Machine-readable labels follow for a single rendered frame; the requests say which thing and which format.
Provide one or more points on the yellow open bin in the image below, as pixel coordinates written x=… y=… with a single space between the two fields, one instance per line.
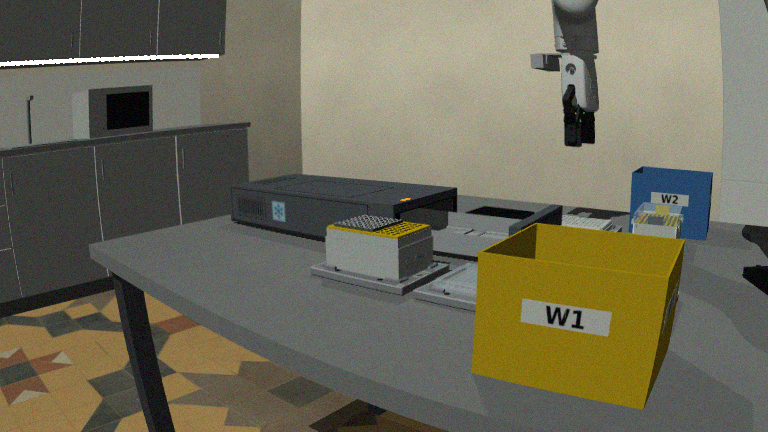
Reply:
x=595 y=333

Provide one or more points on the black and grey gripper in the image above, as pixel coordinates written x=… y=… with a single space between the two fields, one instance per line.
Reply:
x=582 y=85

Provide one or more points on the blue open-top bin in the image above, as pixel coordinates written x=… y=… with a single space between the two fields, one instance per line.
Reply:
x=694 y=194

